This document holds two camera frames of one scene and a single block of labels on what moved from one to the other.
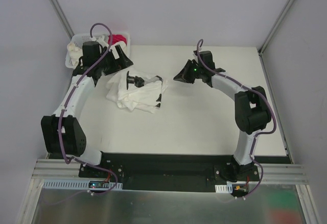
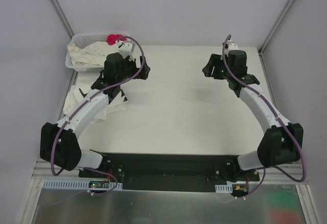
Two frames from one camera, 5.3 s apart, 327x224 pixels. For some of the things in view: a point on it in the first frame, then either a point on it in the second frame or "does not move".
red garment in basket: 116,38 does not move
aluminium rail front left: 53,168 does not move
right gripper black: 189,72 -> 213,67
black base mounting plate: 170,172 does not move
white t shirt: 143,98 -> 73,98
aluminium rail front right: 281,174 does not move
